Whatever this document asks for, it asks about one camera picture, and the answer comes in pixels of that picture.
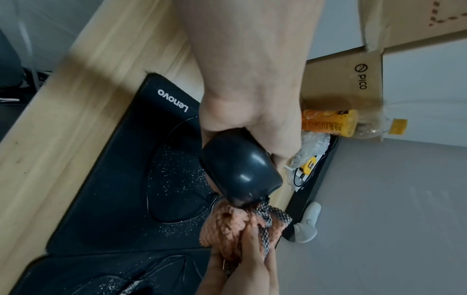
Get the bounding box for Pico cardboard box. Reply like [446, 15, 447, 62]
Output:
[380, 34, 467, 142]

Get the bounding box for long black bar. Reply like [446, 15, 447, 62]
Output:
[275, 135, 340, 243]

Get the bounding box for person's grey trousers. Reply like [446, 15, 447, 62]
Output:
[0, 28, 26, 90]

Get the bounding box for clear plastic bag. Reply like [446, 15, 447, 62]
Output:
[287, 131, 333, 171]

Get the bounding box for large cardboard box red-dotted label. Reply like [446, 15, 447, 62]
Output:
[359, 0, 467, 52]

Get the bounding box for black mouse pad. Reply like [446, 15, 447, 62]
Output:
[45, 72, 223, 256]
[8, 247, 229, 295]

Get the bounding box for orange juice bottle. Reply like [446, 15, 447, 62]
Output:
[301, 108, 408, 142]

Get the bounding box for black white sneaker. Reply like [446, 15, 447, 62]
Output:
[20, 67, 54, 90]

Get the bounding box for person's left hand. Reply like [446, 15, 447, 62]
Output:
[179, 0, 328, 172]

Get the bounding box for person's right hand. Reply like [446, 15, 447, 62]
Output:
[195, 224, 281, 295]

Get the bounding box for thin black cable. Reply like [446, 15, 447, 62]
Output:
[286, 167, 311, 188]

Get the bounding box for pink cleaning cloth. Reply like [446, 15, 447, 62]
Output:
[198, 200, 295, 278]

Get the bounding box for white controller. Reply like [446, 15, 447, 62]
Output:
[293, 201, 323, 244]

